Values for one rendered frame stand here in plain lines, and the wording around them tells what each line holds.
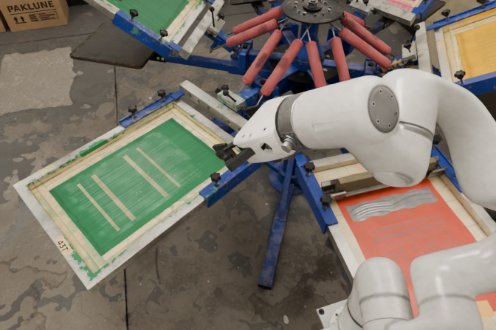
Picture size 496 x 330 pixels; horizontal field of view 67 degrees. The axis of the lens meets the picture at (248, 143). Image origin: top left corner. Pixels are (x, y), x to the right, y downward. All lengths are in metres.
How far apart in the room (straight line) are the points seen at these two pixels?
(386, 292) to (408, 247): 0.68
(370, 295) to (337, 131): 0.45
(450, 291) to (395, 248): 0.70
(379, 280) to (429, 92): 0.43
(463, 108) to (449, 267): 0.34
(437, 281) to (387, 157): 0.38
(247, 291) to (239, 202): 0.62
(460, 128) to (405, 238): 0.96
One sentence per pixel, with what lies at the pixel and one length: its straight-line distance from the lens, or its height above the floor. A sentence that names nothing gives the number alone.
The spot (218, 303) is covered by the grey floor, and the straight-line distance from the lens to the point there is 2.30.
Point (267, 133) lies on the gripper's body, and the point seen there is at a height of 1.81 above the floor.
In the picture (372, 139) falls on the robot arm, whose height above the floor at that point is 1.87.
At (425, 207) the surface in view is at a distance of 1.59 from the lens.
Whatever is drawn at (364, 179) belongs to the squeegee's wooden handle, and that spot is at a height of 1.05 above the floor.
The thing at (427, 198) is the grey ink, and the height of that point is 0.96.
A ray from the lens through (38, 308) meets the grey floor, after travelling 2.57.
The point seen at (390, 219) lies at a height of 0.96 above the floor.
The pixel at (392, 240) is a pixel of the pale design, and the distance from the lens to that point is 1.46.
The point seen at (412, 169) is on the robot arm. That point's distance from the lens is 0.45.
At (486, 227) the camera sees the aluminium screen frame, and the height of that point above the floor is 0.98.
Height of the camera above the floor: 2.15
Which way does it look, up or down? 46 degrees down
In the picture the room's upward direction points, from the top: straight up
